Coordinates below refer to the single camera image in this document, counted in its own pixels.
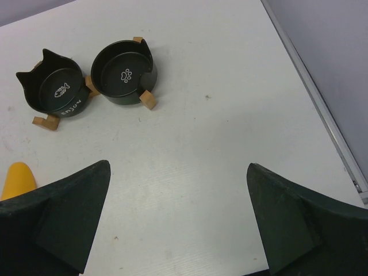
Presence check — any black fish cat bowl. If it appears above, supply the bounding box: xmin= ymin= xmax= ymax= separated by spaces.
xmin=16 ymin=48 xmax=90 ymax=118

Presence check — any aluminium table edge rail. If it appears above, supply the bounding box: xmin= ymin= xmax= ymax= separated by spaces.
xmin=263 ymin=1 xmax=367 ymax=202

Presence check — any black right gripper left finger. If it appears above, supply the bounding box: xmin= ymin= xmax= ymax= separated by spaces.
xmin=1 ymin=160 xmax=111 ymax=275

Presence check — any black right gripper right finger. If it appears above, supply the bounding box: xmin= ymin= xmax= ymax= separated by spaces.
xmin=247 ymin=163 xmax=367 ymax=275

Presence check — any yellow plastic scoop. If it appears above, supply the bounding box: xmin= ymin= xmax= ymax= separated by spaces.
xmin=1 ymin=162 xmax=37 ymax=201

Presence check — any black paw cat bowl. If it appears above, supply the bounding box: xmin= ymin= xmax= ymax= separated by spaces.
xmin=90 ymin=37 xmax=158 ymax=105

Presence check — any wooden bowl stand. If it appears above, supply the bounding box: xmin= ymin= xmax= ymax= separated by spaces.
xmin=32 ymin=36 xmax=158 ymax=132

